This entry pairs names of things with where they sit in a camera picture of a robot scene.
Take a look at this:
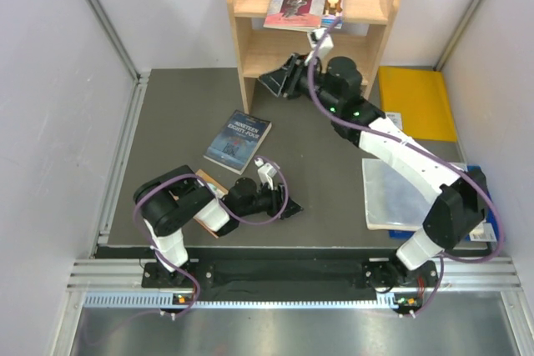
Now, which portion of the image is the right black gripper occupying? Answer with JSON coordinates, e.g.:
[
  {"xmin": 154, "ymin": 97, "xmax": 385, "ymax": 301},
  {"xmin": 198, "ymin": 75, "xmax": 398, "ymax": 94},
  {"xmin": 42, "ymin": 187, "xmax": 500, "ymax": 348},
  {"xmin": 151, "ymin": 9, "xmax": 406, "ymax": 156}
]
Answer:
[{"xmin": 259, "ymin": 54, "xmax": 340, "ymax": 115}]

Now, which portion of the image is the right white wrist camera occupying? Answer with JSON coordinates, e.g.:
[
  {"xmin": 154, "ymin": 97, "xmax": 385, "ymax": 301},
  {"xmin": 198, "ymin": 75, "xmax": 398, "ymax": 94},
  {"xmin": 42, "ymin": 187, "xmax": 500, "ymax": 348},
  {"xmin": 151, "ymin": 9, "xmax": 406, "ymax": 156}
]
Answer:
[{"xmin": 305, "ymin": 28, "xmax": 334, "ymax": 66}]

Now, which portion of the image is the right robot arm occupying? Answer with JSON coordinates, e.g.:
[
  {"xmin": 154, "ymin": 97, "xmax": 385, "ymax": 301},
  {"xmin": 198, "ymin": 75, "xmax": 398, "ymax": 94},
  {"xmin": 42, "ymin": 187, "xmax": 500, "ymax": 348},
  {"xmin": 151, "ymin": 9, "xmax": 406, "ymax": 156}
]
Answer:
[{"xmin": 259, "ymin": 53, "xmax": 487, "ymax": 287}]

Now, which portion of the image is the purple cable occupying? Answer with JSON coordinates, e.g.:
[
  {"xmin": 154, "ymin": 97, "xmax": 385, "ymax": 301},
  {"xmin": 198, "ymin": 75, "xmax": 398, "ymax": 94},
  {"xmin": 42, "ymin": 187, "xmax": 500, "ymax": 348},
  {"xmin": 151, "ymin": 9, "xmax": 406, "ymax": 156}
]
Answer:
[
  {"xmin": 132, "ymin": 157, "xmax": 290, "ymax": 323},
  {"xmin": 307, "ymin": 16, "xmax": 506, "ymax": 319}
]

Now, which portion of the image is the wooden two-tier shelf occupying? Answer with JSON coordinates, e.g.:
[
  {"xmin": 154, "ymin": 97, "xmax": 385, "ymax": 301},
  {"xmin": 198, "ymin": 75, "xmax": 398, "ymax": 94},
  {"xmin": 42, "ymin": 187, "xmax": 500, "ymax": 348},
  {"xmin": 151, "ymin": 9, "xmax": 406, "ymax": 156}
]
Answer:
[{"xmin": 226, "ymin": 0, "xmax": 401, "ymax": 113}]

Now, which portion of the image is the blue file folder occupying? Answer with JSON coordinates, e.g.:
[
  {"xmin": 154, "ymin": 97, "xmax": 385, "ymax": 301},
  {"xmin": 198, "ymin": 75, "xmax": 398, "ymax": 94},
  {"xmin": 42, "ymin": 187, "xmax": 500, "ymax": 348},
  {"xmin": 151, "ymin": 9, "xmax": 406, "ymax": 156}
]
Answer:
[{"xmin": 382, "ymin": 165, "xmax": 499, "ymax": 242}]

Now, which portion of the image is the yellow file folder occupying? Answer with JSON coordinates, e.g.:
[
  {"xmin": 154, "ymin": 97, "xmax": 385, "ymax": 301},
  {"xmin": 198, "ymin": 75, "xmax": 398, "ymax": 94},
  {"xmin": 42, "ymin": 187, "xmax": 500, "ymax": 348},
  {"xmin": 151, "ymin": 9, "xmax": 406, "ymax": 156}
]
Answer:
[{"xmin": 378, "ymin": 67, "xmax": 457, "ymax": 142}]

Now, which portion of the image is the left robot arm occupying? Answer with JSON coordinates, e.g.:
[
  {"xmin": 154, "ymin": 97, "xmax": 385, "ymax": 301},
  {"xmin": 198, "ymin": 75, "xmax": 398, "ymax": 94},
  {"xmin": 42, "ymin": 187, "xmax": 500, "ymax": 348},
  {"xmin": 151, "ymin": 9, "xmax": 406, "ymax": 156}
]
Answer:
[{"xmin": 133, "ymin": 163, "xmax": 303, "ymax": 287}]

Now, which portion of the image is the red castle picture book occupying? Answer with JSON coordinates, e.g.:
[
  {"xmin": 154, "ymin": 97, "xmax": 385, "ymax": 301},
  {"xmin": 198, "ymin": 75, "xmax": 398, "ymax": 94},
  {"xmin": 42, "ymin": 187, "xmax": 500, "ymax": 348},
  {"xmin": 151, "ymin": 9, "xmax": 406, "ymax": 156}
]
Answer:
[{"xmin": 263, "ymin": 0, "xmax": 325, "ymax": 32}]

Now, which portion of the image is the clear plastic file folder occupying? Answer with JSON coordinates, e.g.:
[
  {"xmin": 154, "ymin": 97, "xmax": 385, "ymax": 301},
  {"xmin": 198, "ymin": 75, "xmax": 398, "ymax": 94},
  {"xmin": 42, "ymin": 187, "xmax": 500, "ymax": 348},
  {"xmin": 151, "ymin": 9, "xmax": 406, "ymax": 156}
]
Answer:
[{"xmin": 361, "ymin": 158, "xmax": 468, "ymax": 232}]

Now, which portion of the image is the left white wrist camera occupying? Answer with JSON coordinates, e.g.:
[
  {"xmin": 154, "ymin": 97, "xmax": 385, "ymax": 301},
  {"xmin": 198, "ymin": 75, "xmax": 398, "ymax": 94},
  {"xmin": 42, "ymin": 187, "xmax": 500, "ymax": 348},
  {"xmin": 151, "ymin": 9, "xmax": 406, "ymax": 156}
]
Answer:
[{"xmin": 254, "ymin": 158, "xmax": 277, "ymax": 190}]

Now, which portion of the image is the aluminium front rail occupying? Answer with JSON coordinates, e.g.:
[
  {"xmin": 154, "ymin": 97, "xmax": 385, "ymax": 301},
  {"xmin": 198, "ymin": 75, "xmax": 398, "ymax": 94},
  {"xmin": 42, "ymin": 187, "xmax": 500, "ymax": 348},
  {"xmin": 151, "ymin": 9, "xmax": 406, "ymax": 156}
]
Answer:
[{"xmin": 67, "ymin": 258, "xmax": 521, "ymax": 313}]

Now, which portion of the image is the dark Nineteen Eighty-Four book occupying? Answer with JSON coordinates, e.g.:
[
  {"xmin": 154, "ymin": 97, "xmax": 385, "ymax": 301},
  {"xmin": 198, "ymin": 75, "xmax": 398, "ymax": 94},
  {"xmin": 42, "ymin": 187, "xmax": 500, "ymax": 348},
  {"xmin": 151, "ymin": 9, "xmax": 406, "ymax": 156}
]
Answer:
[{"xmin": 204, "ymin": 110, "xmax": 272, "ymax": 175}]

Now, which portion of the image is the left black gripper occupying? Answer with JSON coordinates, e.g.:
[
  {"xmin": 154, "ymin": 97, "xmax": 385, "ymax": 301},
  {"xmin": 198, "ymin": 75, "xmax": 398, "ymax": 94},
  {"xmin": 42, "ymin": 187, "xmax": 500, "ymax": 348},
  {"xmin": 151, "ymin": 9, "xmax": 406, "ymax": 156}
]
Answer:
[{"xmin": 238, "ymin": 178, "xmax": 304, "ymax": 220}]

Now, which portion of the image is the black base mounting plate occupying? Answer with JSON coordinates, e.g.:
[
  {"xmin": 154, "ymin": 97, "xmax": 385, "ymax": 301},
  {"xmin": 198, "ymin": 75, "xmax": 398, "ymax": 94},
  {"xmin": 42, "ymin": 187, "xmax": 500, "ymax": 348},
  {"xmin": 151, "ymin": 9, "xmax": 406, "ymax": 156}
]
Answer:
[{"xmin": 140, "ymin": 258, "xmax": 439, "ymax": 301}]

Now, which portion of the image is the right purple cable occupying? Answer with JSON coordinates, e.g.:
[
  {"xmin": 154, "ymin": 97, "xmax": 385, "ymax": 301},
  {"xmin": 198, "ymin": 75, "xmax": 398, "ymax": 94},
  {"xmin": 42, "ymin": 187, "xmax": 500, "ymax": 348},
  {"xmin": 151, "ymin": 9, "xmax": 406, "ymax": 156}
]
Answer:
[{"xmin": 307, "ymin": 16, "xmax": 506, "ymax": 319}]

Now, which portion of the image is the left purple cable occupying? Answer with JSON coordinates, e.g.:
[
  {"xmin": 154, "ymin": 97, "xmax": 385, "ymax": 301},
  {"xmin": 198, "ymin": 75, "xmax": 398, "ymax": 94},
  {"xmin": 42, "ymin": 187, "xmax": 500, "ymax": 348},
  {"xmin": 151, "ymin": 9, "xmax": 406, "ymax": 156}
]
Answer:
[{"xmin": 132, "ymin": 157, "xmax": 290, "ymax": 323}]

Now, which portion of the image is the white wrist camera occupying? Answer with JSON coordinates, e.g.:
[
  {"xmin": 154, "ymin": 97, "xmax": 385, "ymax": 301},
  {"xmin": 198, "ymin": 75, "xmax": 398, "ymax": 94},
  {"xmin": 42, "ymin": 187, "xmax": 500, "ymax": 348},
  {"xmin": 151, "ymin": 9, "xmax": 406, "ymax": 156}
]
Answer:
[
  {"xmin": 305, "ymin": 28, "xmax": 334, "ymax": 66},
  {"xmin": 254, "ymin": 158, "xmax": 277, "ymax": 190}
]

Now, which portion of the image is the orange Othello picture book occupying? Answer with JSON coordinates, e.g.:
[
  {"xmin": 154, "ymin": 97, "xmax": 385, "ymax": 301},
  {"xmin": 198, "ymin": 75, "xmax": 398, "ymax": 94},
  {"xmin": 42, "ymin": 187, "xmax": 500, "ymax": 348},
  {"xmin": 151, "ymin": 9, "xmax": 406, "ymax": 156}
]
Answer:
[{"xmin": 170, "ymin": 168, "xmax": 230, "ymax": 239}]

